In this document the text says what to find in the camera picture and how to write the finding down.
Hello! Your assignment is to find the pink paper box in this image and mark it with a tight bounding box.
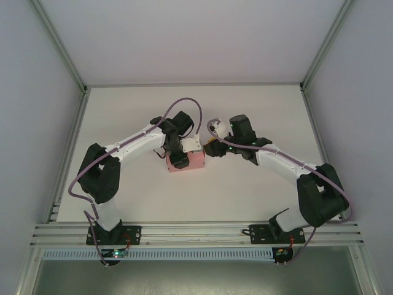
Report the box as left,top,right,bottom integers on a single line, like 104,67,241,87
165,149,206,174

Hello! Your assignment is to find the left circuit board green light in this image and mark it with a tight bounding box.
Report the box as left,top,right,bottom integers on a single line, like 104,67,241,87
102,248,128,259

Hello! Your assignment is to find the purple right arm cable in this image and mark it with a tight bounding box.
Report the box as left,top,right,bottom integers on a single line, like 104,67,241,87
208,120,354,267

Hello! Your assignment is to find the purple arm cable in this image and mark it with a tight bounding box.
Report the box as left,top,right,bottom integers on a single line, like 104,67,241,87
208,120,354,267
68,96,204,269

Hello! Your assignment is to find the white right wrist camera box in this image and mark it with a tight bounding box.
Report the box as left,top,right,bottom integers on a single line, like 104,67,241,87
208,117,232,138

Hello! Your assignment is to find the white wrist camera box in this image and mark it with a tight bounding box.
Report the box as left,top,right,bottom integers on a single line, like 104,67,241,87
181,137,204,154
208,117,232,138

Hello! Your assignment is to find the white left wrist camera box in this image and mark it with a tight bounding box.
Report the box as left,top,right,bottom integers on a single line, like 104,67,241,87
181,137,204,154

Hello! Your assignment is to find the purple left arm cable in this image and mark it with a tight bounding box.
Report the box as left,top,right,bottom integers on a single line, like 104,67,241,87
68,96,204,269

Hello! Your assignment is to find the aluminium rear frame bar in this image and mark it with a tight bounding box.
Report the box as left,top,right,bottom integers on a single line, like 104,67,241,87
85,81,303,89

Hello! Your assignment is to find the aluminium mounting rail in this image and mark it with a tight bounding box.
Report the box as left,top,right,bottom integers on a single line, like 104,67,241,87
29,220,365,247

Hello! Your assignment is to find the right aluminium table side rail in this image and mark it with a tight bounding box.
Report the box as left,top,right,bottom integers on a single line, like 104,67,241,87
300,88,346,222

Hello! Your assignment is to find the aluminium table side rail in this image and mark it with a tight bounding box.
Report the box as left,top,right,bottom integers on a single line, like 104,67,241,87
300,88,346,222
46,88,90,224

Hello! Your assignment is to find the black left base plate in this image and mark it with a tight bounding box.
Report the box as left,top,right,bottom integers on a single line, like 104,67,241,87
85,224,143,246

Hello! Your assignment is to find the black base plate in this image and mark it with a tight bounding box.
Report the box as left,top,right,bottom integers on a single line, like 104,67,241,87
249,224,306,246
85,224,143,246

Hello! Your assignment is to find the slotted grey cable duct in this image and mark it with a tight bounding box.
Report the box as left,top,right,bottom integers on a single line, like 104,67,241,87
41,248,274,262

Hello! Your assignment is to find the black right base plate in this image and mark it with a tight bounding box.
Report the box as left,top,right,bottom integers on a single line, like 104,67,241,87
249,224,306,246

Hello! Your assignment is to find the left aluminium table side rail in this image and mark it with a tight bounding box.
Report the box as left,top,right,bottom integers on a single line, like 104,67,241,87
46,88,90,224

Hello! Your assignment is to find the right aluminium frame post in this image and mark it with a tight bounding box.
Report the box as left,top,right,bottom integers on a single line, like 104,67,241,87
300,0,354,92

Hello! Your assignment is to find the aluminium frame post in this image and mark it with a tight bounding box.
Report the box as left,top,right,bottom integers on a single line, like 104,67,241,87
29,0,90,93
300,0,354,92

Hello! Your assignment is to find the left aluminium frame post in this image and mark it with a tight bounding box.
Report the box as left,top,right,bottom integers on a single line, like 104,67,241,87
29,0,90,93

